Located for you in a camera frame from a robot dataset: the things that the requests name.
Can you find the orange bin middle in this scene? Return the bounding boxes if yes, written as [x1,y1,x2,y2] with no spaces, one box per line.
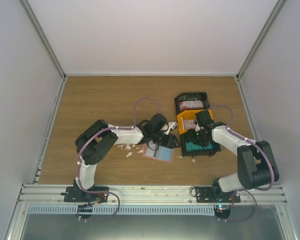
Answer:
[176,109,206,135]

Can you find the white red card orange bin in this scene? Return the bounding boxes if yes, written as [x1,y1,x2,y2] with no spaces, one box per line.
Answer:
[181,117,196,131]

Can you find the black bin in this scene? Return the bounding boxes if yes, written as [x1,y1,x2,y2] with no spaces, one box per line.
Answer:
[180,133,221,158]
[174,92,210,114]

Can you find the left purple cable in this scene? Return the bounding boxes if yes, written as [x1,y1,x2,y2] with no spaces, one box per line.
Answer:
[77,96,163,193]

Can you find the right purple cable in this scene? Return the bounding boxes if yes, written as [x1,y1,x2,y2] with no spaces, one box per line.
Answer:
[207,104,276,192]

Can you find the purple cable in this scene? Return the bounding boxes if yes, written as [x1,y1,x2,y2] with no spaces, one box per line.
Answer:
[77,96,163,193]
[207,104,276,192]

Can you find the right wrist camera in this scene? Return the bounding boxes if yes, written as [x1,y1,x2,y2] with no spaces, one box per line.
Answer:
[194,120,201,132]

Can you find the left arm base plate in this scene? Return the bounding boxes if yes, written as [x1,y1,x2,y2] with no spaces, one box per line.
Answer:
[60,185,109,203]

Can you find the black bin near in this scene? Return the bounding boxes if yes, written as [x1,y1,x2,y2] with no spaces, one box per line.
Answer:
[180,133,221,158]

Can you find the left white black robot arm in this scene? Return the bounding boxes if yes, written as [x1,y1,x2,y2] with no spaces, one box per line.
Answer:
[75,113,181,202]

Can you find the aluminium mounting rail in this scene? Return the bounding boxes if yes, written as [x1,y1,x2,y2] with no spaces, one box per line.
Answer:
[17,184,287,205]

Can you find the grey slotted cable duct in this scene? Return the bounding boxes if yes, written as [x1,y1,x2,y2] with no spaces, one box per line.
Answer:
[28,204,215,216]

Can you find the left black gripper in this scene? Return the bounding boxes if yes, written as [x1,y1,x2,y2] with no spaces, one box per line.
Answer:
[152,131,182,150]

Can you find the white red cards far bin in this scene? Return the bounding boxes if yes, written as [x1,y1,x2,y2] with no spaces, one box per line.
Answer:
[179,100,204,111]

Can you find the teal card stack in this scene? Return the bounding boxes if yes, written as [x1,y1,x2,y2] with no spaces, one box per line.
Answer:
[185,142,213,152]

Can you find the black bin far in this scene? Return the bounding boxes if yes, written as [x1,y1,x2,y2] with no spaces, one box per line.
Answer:
[174,92,210,114]

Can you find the pink clear card holder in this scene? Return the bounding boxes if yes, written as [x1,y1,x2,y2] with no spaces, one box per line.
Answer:
[142,142,175,163]

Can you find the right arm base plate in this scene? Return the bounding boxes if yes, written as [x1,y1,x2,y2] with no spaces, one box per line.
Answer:
[189,186,241,204]

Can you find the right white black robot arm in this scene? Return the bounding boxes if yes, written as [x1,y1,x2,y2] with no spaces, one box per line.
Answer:
[185,110,280,203]

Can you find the white paper scraps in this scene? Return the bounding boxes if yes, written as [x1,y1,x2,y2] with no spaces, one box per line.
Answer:
[117,144,196,163]

